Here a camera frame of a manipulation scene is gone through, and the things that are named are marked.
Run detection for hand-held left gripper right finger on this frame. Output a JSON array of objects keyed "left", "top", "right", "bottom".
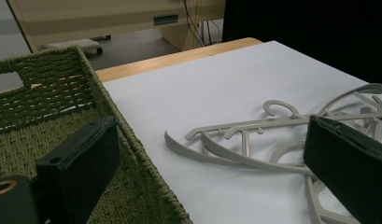
[{"left": 303, "top": 115, "right": 382, "bottom": 224}]

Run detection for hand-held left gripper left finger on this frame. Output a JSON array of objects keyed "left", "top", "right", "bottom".
[{"left": 35, "top": 116, "right": 121, "bottom": 224}]

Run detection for green woven basket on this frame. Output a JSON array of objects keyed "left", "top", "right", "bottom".
[{"left": 0, "top": 45, "right": 193, "bottom": 224}]

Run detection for grey wheeled dolly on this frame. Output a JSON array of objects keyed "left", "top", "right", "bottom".
[{"left": 39, "top": 35, "right": 112, "bottom": 58}]

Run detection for black cables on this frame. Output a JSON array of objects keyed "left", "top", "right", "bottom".
[{"left": 181, "top": 0, "right": 223, "bottom": 48}]

